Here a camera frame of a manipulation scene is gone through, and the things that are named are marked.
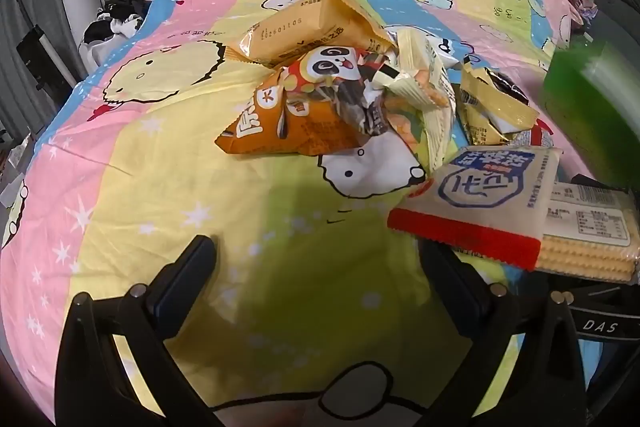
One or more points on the striped cartoon printed blanket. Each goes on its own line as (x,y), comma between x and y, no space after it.
(150,187)

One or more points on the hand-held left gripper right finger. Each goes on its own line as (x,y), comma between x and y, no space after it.
(460,292)

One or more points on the orange panda snack packet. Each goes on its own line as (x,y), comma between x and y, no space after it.
(280,127)

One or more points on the red-edged white cracker packet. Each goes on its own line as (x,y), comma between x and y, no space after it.
(475,202)

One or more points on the yellow and dark brown packet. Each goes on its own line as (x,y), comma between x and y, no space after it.
(492,112)

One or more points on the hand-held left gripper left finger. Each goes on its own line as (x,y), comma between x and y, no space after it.
(182,287)

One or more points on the black and white clothes pile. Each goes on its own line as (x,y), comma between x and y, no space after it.
(112,24)

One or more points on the pale yellow orange-dotted packet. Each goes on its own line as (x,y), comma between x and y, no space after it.
(430,132)

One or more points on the small red snack packet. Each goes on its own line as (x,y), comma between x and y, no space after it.
(537,138)

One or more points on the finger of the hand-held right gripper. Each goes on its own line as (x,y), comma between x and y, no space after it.
(590,283)
(600,181)

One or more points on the pale yellow snack packet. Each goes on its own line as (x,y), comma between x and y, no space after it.
(425,67)

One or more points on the green cardboard box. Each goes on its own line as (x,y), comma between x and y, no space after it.
(585,107)

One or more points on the tan wafer snack packet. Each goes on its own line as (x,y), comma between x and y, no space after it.
(305,27)

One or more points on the clear cracker packet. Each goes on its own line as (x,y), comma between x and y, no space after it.
(590,252)

